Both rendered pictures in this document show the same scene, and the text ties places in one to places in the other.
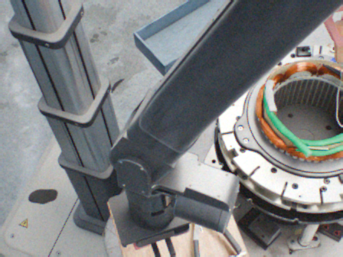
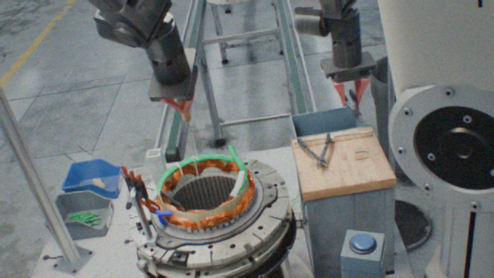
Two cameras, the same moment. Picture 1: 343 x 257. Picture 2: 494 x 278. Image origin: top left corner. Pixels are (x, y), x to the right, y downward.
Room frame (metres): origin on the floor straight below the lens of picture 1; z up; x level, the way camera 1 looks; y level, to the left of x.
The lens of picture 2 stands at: (1.22, 0.10, 1.74)
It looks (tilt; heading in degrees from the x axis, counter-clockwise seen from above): 32 degrees down; 198
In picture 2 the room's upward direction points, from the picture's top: 11 degrees counter-clockwise
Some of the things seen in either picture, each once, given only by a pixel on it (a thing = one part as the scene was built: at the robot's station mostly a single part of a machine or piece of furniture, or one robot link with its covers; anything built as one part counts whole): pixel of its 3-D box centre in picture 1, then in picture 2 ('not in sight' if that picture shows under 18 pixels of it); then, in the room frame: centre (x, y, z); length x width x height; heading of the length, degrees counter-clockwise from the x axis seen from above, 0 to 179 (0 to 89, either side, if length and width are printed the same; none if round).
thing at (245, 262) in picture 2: not in sight; (225, 269); (0.61, -0.17, 1.05); 0.09 x 0.04 x 0.01; 103
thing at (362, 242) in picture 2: not in sight; (362, 242); (0.52, 0.06, 1.04); 0.04 x 0.04 x 0.01
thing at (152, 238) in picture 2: not in sight; (145, 218); (0.59, -0.31, 1.15); 0.03 x 0.02 x 0.12; 5
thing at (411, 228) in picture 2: not in sight; (392, 224); (-0.62, 0.14, 0.01); 0.34 x 0.34 x 0.02
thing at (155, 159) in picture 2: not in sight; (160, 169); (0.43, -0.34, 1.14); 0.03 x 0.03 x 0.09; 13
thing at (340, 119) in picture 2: not in sight; (330, 167); (0.14, -0.03, 0.92); 0.17 x 0.11 x 0.28; 105
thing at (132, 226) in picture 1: (152, 202); (346, 53); (0.26, 0.04, 1.30); 0.10 x 0.07 x 0.07; 105
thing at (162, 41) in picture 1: (198, 61); not in sight; (0.75, -0.06, 0.92); 0.25 x 0.11 x 0.28; 123
